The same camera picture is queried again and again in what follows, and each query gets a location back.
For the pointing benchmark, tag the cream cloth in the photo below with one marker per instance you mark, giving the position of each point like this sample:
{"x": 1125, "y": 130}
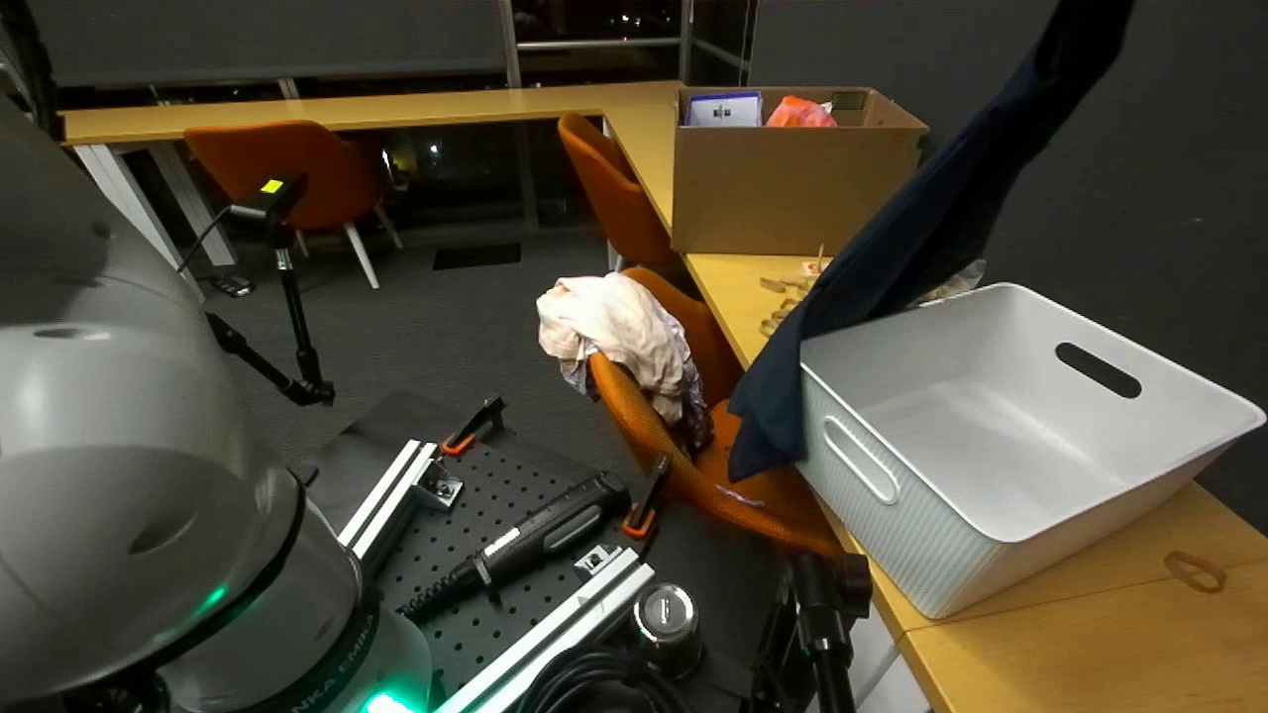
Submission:
{"x": 614, "y": 322}

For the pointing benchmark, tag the dark navy cloth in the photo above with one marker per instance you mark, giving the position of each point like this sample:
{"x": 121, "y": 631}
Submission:
{"x": 923, "y": 224}

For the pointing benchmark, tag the orange shell chair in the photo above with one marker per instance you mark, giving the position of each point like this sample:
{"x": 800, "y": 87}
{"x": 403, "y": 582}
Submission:
{"x": 676, "y": 462}
{"x": 609, "y": 183}

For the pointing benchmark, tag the white plastic basket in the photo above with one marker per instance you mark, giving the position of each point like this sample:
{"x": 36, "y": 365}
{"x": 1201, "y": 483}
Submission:
{"x": 923, "y": 526}

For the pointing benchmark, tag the orange chair with white legs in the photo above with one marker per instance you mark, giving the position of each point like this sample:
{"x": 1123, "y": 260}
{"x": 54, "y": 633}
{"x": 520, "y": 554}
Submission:
{"x": 301, "y": 170}

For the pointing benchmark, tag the orange black clamp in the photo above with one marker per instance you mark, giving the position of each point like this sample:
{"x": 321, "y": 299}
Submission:
{"x": 638, "y": 520}
{"x": 460, "y": 441}

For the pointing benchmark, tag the black perforated breadboard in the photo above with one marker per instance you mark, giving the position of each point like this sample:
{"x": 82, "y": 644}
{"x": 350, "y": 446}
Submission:
{"x": 515, "y": 480}

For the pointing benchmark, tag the black rotary tool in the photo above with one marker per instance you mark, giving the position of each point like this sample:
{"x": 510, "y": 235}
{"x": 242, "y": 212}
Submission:
{"x": 539, "y": 536}

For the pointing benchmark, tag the brown cardboard box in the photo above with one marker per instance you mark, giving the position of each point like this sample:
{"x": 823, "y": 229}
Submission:
{"x": 766, "y": 183}

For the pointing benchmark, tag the round silver stop button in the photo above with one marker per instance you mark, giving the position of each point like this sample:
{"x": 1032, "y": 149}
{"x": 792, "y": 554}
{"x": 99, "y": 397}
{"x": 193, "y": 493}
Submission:
{"x": 667, "y": 616}

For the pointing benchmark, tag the purple item in box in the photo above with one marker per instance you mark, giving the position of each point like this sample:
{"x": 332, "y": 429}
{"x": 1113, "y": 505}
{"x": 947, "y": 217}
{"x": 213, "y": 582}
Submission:
{"x": 721, "y": 107}

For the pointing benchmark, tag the red item in box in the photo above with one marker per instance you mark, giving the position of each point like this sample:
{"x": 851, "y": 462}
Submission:
{"x": 798, "y": 111}

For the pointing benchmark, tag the black folded tripod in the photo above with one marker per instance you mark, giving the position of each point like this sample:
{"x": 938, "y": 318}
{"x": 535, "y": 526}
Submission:
{"x": 812, "y": 618}

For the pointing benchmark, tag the clear plastic bag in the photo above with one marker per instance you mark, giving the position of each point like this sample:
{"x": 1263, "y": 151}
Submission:
{"x": 951, "y": 282}

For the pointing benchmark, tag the grey window blind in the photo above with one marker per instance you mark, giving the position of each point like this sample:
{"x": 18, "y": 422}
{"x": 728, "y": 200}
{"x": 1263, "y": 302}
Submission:
{"x": 264, "y": 41}

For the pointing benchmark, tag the white desk leg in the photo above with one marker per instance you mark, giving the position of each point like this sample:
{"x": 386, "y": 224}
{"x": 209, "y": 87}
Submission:
{"x": 125, "y": 200}

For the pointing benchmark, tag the small metal loop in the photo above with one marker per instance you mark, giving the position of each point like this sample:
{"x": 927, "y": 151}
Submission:
{"x": 1176, "y": 559}

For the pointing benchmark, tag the small metal corner bracket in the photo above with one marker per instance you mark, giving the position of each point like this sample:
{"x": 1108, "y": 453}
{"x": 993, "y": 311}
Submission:
{"x": 441, "y": 493}
{"x": 600, "y": 554}

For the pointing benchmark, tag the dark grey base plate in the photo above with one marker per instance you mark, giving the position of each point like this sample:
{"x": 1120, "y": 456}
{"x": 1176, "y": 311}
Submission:
{"x": 398, "y": 417}

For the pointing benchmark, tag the aluminium profile rail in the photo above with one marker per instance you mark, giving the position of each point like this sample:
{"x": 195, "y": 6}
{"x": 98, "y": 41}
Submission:
{"x": 383, "y": 496}
{"x": 557, "y": 633}

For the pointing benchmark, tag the black camera tripod with light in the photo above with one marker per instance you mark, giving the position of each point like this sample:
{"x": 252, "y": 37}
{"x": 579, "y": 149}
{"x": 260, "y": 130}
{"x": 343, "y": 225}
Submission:
{"x": 301, "y": 330}

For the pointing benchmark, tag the white metal window frame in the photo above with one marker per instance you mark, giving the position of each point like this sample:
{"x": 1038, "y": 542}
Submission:
{"x": 512, "y": 41}

